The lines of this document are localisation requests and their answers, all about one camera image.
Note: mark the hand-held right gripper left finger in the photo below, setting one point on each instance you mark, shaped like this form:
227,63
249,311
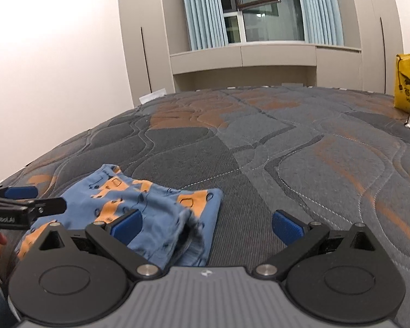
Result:
128,227

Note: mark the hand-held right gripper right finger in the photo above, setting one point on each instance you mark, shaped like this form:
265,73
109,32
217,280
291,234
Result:
287,227

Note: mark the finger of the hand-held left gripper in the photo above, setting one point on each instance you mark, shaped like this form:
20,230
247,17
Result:
49,206
20,192

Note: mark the blue printed pants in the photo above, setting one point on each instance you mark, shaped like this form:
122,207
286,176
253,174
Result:
157,205

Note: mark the grey quilted mattress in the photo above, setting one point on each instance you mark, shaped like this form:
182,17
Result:
293,136

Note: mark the white box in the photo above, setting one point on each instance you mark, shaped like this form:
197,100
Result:
152,95

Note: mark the beige window cabinet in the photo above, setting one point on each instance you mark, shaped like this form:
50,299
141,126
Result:
276,56

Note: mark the yellow bag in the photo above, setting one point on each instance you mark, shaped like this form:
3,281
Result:
405,85

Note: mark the beige wardrobe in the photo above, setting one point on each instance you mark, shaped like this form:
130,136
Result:
140,24
372,24

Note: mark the glass window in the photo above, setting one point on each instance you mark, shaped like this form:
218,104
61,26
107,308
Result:
270,24

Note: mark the light blue curtain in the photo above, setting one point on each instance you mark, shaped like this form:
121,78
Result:
319,6
205,10

